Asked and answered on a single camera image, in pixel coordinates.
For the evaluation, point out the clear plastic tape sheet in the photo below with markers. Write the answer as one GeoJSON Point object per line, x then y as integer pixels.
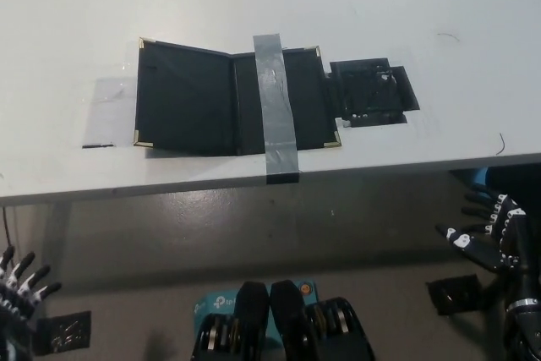
{"type": "Point", "coordinates": [110, 111]}

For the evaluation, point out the grey table leg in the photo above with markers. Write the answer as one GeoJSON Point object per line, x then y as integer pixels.
{"type": "Point", "coordinates": [55, 242]}

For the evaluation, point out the black tape patch on desk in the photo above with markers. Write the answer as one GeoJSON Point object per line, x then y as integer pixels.
{"type": "Point", "coordinates": [367, 90]}

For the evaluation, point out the teal router box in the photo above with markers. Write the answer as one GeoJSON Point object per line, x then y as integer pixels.
{"type": "Point", "coordinates": [215, 304]}

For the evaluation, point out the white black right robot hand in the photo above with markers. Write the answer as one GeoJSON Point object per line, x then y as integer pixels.
{"type": "Point", "coordinates": [517, 247]}

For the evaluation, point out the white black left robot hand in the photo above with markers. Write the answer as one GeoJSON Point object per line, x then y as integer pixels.
{"type": "Point", "coordinates": [17, 289]}

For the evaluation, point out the grey duct tape strip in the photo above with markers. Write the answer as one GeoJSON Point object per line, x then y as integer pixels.
{"type": "Point", "coordinates": [274, 99]}

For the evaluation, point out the black diary with gold corners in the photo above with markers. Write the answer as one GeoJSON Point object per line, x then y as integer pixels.
{"type": "Point", "coordinates": [186, 99]}

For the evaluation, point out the black floor tape patch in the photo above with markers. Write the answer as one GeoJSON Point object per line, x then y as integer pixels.
{"type": "Point", "coordinates": [63, 333]}
{"type": "Point", "coordinates": [454, 295]}

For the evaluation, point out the blue object under desk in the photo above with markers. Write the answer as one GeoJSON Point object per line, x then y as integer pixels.
{"type": "Point", "coordinates": [479, 177]}

